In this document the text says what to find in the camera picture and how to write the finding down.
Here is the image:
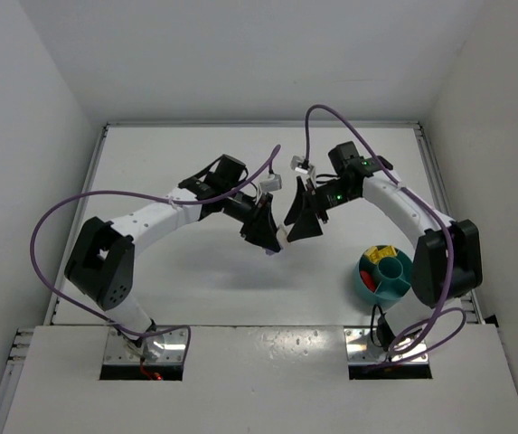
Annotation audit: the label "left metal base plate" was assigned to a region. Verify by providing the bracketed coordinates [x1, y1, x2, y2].
[103, 328, 189, 367]

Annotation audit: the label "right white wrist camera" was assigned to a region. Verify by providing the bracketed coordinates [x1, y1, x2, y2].
[290, 156, 316, 178]

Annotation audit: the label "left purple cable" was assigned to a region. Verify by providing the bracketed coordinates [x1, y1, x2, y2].
[29, 144, 282, 344]

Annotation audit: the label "yellow lego piece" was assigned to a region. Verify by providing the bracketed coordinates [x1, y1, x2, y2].
[363, 246, 381, 264]

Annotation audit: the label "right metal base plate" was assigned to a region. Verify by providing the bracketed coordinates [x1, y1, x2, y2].
[344, 326, 429, 363]

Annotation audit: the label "teal divided round container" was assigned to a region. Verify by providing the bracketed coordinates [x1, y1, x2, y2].
[353, 247, 412, 308]

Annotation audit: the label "metal base plate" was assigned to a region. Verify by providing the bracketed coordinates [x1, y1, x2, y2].
[103, 328, 189, 367]
[344, 326, 429, 363]

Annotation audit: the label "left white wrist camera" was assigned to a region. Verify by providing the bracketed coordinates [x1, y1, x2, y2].
[259, 174, 283, 193]

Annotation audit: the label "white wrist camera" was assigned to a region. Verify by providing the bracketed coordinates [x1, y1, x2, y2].
[290, 156, 316, 178]
[259, 174, 283, 193]

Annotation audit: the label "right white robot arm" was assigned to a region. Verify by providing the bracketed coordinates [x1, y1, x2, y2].
[284, 142, 483, 357]

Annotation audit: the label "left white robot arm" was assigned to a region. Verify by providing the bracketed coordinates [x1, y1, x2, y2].
[64, 155, 281, 350]

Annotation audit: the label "red lego piece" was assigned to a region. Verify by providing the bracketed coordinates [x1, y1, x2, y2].
[360, 270, 377, 293]

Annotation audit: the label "red wires under base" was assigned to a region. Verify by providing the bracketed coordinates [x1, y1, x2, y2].
[138, 359, 165, 381]

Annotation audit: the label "cream rounded lego brick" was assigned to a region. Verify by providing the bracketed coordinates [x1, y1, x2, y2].
[277, 225, 290, 250]

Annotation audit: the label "yellow lego plate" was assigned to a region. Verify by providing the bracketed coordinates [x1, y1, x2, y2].
[377, 245, 398, 259]

